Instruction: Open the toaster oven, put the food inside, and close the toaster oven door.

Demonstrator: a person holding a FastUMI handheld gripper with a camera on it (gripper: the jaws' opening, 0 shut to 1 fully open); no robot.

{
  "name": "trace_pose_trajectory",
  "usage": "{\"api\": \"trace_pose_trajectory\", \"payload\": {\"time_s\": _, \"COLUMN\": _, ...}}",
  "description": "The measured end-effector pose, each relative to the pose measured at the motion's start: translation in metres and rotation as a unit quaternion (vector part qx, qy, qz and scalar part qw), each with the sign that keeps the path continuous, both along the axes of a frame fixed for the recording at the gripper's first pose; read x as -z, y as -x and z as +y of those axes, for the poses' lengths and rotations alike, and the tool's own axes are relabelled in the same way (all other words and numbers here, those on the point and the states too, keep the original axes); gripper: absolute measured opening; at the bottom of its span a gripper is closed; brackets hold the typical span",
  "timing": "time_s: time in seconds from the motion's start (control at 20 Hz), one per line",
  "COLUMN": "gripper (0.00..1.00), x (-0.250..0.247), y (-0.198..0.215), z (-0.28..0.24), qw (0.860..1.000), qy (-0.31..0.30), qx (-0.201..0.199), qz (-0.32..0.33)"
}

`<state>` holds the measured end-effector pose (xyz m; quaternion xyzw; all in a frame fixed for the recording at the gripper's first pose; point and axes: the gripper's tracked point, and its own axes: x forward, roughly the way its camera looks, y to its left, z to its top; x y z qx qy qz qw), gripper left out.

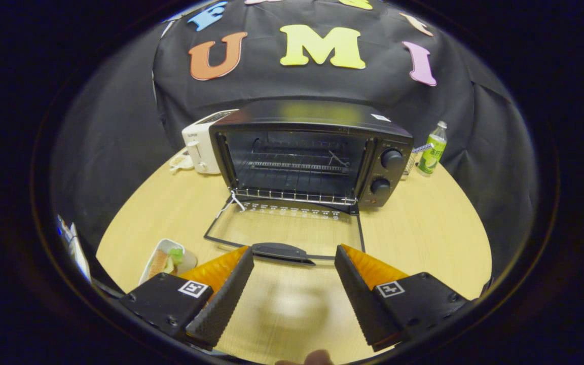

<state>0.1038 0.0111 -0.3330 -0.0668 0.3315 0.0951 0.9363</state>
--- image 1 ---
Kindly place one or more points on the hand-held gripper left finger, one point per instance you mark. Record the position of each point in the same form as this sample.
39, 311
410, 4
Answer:
226, 299

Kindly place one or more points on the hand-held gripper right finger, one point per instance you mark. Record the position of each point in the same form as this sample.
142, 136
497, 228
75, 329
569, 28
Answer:
360, 299

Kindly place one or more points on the sandwich with lettuce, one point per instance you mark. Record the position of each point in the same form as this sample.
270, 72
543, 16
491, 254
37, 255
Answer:
160, 263

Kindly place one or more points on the black toaster oven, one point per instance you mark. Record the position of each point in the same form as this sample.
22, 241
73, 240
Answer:
393, 137

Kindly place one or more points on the white food tray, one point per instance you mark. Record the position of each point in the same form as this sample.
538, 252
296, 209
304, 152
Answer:
186, 261

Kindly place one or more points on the white pop-up toaster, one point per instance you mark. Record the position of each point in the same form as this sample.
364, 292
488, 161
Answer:
198, 142

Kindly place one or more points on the green label water bottle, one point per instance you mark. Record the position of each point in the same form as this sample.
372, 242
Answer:
433, 152

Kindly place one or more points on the black backdrop cloth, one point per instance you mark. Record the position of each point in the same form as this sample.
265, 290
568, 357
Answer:
292, 83

